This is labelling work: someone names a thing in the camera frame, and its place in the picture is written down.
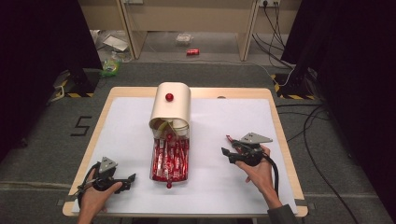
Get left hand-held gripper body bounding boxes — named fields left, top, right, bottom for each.
left=92, top=156, right=123, bottom=192

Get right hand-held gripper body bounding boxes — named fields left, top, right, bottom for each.
left=239, top=132, right=274, bottom=168

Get red snack packet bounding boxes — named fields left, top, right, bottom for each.
left=225, top=134, right=241, bottom=154

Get clear plastic box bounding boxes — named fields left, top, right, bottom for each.
left=148, top=125, right=191, bottom=190

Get cream lid with red knob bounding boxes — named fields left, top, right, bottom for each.
left=148, top=81, right=191, bottom=137

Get person's right hand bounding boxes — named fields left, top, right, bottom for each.
left=234, top=145, right=276, bottom=201

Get person's left hand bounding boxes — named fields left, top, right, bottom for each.
left=79, top=169, right=123, bottom=216

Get stack of red packets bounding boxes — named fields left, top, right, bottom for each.
left=151, top=136, right=190, bottom=182

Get hazard-striped stand base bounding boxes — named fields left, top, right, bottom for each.
left=270, top=72, right=318, bottom=101
left=49, top=69, right=101, bottom=103

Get green packet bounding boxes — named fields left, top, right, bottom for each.
left=99, top=58, right=122, bottom=78

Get clear plastic bag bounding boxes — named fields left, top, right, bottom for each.
left=175, top=33, right=194, bottom=48

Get black curtain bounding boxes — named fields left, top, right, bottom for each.
left=280, top=0, right=396, bottom=214
left=0, top=0, right=104, bottom=163

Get pile of white bags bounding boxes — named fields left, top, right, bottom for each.
left=90, top=29, right=133, bottom=62

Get beige desk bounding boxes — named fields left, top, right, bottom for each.
left=78, top=0, right=302, bottom=62

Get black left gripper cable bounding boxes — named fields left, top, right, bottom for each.
left=76, top=161, right=101, bottom=209

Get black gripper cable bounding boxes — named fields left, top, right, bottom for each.
left=76, top=161, right=101, bottom=209
left=262, top=154, right=280, bottom=198

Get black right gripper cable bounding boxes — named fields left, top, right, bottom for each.
left=262, top=154, right=280, bottom=198

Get long black floor cable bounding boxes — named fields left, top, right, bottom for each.
left=276, top=104, right=361, bottom=224

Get black cables at socket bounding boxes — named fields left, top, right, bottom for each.
left=251, top=4, right=296, bottom=69

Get white wall socket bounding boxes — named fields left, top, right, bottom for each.
left=258, top=0, right=281, bottom=8

